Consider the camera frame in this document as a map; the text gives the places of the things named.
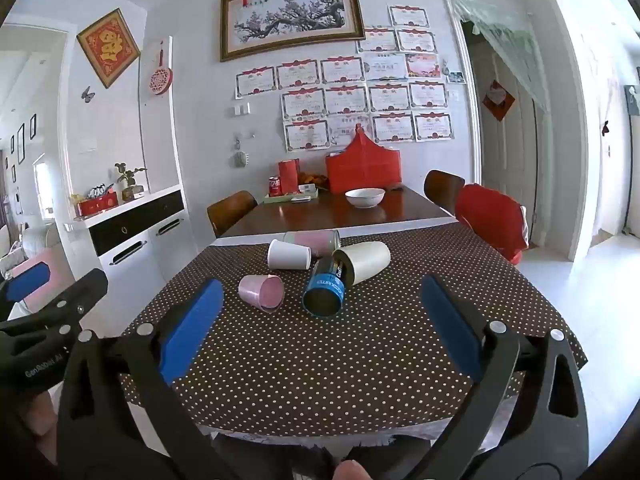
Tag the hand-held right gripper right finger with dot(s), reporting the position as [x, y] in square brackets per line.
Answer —
[450, 322]

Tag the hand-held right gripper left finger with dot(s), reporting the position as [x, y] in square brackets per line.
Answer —
[192, 325]

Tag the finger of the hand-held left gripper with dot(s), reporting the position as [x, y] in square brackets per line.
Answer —
[75, 296]
[27, 283]

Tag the pink plastic cup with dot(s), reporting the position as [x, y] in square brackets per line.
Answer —
[260, 294]

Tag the cream paper cup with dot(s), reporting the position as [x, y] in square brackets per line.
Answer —
[365, 260]

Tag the white paper cup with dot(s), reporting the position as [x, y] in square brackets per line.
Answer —
[287, 255]

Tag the blue and black cup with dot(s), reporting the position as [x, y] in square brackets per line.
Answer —
[325, 287]

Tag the pink and green cup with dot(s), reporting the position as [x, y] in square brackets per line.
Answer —
[312, 240]

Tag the person's left hand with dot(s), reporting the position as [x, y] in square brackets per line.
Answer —
[37, 417]

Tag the pink cushion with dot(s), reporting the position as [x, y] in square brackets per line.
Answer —
[47, 260]

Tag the white sofa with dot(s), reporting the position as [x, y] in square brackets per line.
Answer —
[30, 242]

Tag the white black sideboard cabinet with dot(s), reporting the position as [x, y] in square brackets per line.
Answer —
[135, 245]

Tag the red box with decorations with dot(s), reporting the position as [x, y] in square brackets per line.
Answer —
[97, 205]

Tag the red covered chair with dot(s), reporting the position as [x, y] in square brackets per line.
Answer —
[492, 222]

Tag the brown wooden chair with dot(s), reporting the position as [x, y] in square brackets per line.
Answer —
[231, 212]
[444, 190]

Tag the potted plant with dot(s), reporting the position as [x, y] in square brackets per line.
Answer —
[129, 180]

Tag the brown polka-dot tablecloth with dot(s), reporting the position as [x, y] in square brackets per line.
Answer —
[310, 380]

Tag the white bowl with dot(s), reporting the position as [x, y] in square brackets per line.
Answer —
[365, 199]

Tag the green tray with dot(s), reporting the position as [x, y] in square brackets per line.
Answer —
[280, 199]

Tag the red soda can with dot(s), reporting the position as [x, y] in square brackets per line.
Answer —
[274, 187]

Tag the white door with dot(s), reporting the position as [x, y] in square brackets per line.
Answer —
[505, 160]

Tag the red fabric bag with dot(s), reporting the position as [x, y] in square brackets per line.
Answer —
[364, 167]

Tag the orange snacks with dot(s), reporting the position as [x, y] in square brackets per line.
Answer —
[312, 178]

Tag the red diamond door decoration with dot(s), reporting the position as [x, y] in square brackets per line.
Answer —
[497, 101]

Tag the red round hanging ornament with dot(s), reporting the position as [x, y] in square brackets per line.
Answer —
[161, 79]

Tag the white lace door curtain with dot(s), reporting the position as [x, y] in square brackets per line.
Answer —
[505, 45]

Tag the framed plum blossom painting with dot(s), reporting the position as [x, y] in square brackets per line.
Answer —
[292, 16]

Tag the black wall picture frame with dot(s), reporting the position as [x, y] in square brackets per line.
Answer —
[33, 126]
[20, 143]

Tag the round grey wall fixture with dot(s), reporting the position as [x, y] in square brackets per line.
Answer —
[239, 159]

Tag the butterfly wall sticker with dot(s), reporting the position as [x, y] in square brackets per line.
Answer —
[88, 95]

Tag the white light switch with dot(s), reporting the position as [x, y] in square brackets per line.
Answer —
[242, 109]

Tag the group of wall certificates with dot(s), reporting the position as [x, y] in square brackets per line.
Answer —
[345, 100]

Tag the red gold diamond frame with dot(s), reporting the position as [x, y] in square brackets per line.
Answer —
[107, 47]

